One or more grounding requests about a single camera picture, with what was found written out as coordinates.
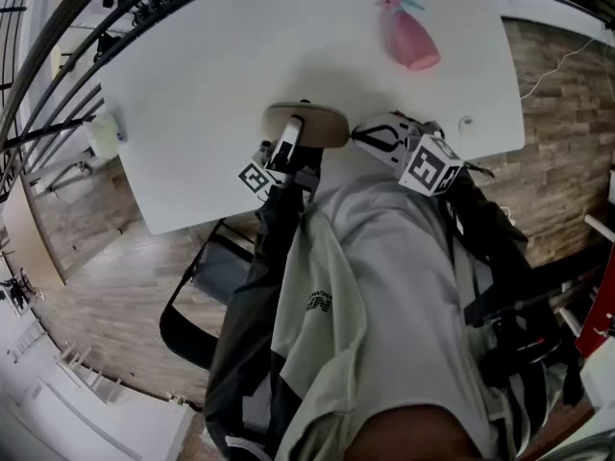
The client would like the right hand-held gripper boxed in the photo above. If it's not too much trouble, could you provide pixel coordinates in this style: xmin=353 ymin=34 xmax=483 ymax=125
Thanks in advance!
xmin=353 ymin=111 xmax=466 ymax=196

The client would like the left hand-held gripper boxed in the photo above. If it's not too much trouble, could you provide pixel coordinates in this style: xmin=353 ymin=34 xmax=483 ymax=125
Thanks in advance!
xmin=237 ymin=115 xmax=323 ymax=204

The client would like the person's right forearm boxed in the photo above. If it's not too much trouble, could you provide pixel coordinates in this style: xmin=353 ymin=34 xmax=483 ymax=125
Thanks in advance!
xmin=431 ymin=160 xmax=534 ymax=287

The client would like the person's left forearm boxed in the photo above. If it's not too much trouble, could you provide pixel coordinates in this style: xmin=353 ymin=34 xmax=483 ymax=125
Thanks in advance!
xmin=225 ymin=180 xmax=318 ymax=306

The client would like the pink spray bottle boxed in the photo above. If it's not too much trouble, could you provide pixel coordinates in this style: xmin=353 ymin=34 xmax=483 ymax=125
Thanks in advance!
xmin=374 ymin=0 xmax=442 ymax=71

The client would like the person's torso in grey shirt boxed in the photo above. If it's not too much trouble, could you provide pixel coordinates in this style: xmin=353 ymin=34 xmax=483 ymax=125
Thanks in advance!
xmin=268 ymin=173 xmax=529 ymax=461

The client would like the pale green container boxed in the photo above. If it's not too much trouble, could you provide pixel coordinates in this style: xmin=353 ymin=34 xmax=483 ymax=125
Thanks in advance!
xmin=86 ymin=111 xmax=127 ymax=158

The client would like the white shelf board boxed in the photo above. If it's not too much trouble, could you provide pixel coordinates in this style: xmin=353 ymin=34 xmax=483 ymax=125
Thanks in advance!
xmin=583 ymin=212 xmax=615 ymax=242

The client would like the black chair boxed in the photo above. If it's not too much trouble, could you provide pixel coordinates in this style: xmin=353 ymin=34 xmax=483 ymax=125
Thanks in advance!
xmin=158 ymin=216 xmax=270 ymax=372

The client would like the black metal railing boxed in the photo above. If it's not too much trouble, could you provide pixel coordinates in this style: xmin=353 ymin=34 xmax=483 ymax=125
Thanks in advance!
xmin=0 ymin=0 xmax=232 ymax=196

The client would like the red cabinet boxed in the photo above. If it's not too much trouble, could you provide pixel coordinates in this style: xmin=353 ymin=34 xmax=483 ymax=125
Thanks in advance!
xmin=574 ymin=247 xmax=615 ymax=359

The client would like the beige wooden panel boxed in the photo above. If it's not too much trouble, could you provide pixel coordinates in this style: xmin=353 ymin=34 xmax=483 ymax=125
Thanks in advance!
xmin=0 ymin=175 xmax=67 ymax=287

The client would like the white low cabinet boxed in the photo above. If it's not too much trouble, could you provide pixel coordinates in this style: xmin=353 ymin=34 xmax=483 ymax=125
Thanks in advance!
xmin=0 ymin=352 xmax=196 ymax=461

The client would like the thin white cable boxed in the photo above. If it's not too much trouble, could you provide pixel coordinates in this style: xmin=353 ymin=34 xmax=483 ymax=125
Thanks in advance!
xmin=520 ymin=36 xmax=600 ymax=101

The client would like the black strapped pack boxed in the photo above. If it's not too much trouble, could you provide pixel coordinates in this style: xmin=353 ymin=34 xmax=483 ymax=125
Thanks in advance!
xmin=463 ymin=283 xmax=578 ymax=393

